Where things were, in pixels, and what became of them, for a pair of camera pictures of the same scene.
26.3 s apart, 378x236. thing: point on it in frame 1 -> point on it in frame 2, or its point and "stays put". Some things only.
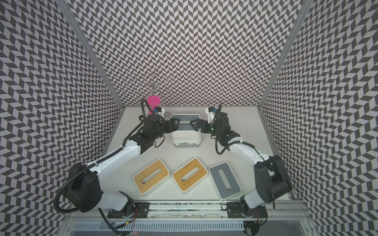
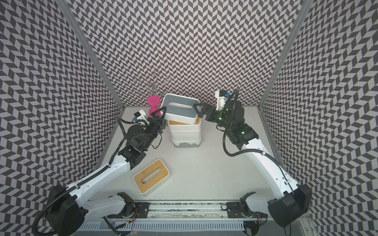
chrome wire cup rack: (153, 86) stays put
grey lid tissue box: (224, 181) -> (179, 108)
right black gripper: (200, 123) -> (205, 110)
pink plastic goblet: (153, 101) stays put
